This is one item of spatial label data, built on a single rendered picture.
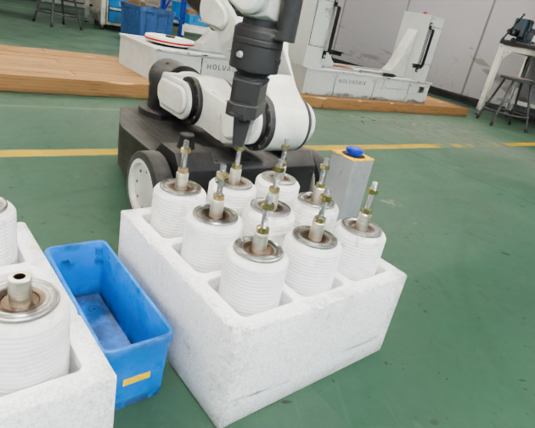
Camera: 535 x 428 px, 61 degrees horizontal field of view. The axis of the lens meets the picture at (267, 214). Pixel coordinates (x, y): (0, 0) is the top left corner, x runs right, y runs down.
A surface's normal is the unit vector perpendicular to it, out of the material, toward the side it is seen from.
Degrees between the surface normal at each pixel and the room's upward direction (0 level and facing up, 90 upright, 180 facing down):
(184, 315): 90
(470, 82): 90
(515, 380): 0
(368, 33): 90
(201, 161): 45
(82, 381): 0
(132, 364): 92
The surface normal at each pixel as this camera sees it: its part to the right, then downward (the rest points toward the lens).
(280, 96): 0.50, -0.46
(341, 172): -0.77, 0.12
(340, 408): 0.19, -0.90
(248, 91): -0.19, 0.36
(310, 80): 0.58, 0.43
